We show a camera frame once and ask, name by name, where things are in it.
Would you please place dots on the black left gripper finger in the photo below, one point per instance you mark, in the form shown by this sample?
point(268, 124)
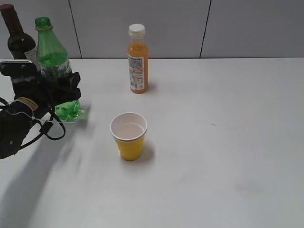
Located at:
point(66, 90)

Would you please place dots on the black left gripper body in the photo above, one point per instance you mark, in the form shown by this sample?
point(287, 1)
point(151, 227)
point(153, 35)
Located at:
point(36, 95)

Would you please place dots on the green sprite bottle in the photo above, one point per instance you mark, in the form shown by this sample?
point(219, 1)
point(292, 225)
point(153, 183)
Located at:
point(54, 63)

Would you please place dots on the yellow paper cup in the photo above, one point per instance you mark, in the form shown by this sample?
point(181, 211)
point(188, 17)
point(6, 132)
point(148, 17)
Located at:
point(129, 130)

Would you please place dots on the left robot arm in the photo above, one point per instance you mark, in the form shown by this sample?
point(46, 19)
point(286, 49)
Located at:
point(18, 130)

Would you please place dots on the dark red wine bottle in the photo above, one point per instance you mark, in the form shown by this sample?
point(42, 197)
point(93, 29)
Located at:
point(20, 44)

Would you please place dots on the orange juice bottle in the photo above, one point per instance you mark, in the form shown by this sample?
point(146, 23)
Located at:
point(138, 57)

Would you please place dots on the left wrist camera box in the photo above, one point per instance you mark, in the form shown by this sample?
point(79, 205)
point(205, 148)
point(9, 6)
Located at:
point(19, 70)

